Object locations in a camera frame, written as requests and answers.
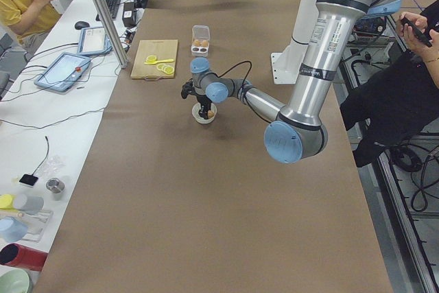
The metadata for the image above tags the aluminium frame post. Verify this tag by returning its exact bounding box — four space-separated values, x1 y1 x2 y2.
93 0 128 69

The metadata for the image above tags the blue teach pendant far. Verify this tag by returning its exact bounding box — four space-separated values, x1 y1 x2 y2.
77 27 112 56

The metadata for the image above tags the lemon slice near knife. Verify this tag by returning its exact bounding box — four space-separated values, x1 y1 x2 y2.
145 55 158 64

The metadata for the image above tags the black power adapter box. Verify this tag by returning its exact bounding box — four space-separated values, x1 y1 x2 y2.
122 2 137 27

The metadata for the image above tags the black smartphone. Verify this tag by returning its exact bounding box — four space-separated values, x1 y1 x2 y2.
401 17 432 47

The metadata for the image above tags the small black square pad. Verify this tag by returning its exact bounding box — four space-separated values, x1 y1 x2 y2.
19 174 39 187

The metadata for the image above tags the clear plastic egg box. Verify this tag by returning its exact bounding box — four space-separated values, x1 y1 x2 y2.
191 25 211 57

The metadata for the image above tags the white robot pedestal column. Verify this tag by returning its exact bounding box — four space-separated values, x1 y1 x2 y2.
271 0 318 84

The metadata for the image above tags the red cylinder bottle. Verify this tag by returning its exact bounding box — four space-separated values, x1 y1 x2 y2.
1 243 48 272

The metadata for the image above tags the grey plastic cup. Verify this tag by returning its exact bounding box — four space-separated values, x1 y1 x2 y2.
12 194 44 215

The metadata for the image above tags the steel cup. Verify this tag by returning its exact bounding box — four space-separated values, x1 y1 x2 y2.
45 178 65 201

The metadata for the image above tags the person in yellow shirt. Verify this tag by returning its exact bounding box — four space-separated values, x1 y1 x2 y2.
1 0 61 54

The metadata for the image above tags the blue teach pendant near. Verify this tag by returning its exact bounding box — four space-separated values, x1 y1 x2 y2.
34 52 91 93

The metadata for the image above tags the person in black shirt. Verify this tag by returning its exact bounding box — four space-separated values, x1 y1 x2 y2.
340 2 438 167

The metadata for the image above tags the wooden cutting board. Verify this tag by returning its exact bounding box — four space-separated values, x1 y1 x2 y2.
130 40 178 80

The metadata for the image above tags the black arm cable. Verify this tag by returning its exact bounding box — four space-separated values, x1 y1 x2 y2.
217 60 253 93

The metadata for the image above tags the black computer mouse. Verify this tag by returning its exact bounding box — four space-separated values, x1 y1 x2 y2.
74 21 90 30

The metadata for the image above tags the blue teach pendant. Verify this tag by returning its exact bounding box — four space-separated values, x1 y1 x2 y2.
77 27 112 56
34 52 91 93

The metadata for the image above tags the pale green bowl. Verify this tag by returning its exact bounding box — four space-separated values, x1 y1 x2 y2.
1 269 33 293

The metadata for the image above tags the yellow plastic cup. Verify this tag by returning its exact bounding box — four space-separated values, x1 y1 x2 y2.
0 194 15 210

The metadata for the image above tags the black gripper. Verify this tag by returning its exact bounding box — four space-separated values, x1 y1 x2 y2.
195 93 211 119

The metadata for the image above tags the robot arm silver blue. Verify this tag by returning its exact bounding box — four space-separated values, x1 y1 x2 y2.
181 0 402 163

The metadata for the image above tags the white bowl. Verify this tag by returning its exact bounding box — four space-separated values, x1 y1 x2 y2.
192 103 217 124

